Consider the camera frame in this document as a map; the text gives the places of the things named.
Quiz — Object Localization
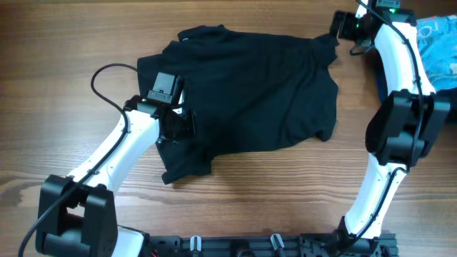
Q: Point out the black t-shirt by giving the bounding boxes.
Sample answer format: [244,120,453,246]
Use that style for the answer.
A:
[137,25,338,184]

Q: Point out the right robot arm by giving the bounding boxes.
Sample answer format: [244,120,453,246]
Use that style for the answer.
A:
[322,1,451,256]

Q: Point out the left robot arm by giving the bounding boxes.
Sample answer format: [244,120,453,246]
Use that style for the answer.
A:
[35,73,194,256]

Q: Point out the light blue printed shirt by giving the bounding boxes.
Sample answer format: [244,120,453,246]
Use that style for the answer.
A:
[416,14,456,91]

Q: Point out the dark navy folded clothes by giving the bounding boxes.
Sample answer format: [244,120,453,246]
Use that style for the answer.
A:
[374,53,457,124]

